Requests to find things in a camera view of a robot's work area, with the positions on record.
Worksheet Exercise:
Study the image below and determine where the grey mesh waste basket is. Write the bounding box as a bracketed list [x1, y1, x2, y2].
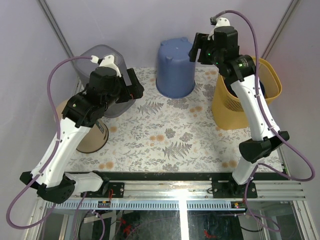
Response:
[73, 44, 132, 119]

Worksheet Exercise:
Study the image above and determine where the aluminium mounting rail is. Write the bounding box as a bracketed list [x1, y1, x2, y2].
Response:
[37, 178, 307, 211]

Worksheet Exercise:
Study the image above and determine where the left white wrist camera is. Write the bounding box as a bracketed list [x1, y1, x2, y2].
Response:
[90, 54, 122, 77]

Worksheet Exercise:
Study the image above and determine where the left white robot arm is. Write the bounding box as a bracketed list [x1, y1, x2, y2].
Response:
[19, 66, 144, 204]

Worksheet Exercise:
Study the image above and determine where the floral table cloth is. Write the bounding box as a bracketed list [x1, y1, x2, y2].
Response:
[67, 66, 283, 173]

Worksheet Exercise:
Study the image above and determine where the blue plastic bucket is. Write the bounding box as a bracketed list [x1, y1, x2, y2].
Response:
[156, 37, 196, 99]

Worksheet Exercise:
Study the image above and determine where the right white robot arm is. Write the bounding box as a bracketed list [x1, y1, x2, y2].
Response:
[188, 26, 290, 198]

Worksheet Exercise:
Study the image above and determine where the beige bin with black rim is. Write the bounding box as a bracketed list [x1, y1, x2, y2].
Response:
[55, 99, 109, 156]

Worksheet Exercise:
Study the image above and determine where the yellow mesh waste basket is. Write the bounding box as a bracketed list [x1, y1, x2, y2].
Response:
[211, 58, 282, 130]

